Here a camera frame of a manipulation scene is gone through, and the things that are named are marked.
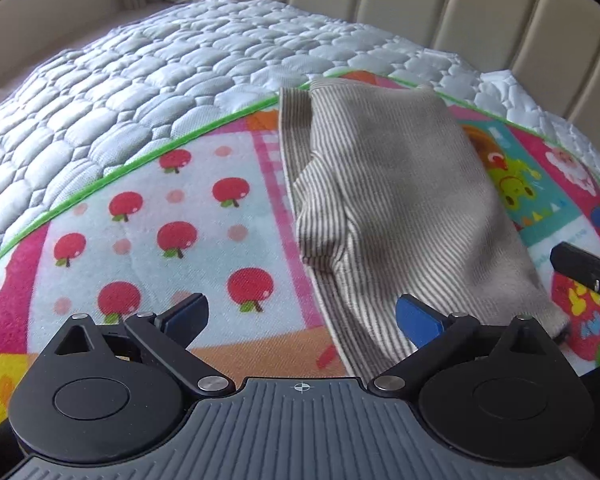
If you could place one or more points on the beige padded headboard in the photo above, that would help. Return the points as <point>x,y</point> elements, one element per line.
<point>430,0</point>

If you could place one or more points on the colourful printed blanket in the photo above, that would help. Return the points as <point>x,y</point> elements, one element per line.
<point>180,200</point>

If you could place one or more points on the white quilted mattress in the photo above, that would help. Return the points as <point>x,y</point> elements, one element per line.
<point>180,75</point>

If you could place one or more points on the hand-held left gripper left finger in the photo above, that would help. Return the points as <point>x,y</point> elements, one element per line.
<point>189,314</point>

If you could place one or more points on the beige striped garment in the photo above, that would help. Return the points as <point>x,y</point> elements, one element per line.
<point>400,185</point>

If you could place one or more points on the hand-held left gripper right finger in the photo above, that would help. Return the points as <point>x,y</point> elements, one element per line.
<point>419,317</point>

